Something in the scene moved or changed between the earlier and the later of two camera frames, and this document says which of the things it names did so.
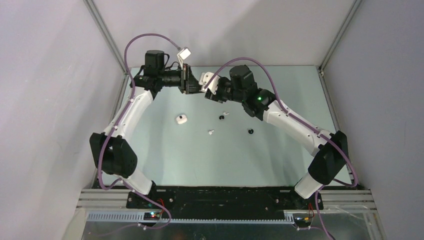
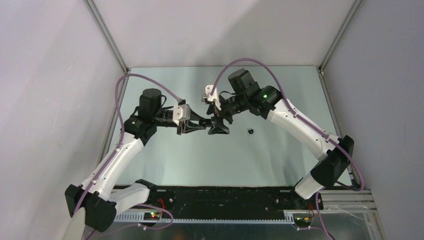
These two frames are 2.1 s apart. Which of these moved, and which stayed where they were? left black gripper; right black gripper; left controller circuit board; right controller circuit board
Moved: right black gripper; left black gripper
Stayed: left controller circuit board; right controller circuit board
